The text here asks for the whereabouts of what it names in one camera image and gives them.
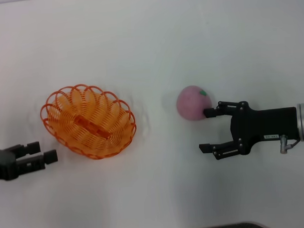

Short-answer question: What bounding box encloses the orange plastic wire basket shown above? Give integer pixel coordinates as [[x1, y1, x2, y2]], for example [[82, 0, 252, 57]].
[[39, 81, 138, 163]]

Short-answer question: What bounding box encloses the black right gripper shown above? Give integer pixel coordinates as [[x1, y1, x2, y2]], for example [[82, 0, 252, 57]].
[[197, 97, 300, 162]]

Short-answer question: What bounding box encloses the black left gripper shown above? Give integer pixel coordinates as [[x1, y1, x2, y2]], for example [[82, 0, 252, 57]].
[[0, 140, 59, 182]]

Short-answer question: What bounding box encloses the silver cable connector plug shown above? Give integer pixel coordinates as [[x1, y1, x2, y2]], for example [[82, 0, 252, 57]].
[[279, 134, 302, 155]]

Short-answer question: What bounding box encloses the pink foam peach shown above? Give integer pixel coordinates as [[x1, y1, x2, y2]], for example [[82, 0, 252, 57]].
[[176, 84, 214, 122]]

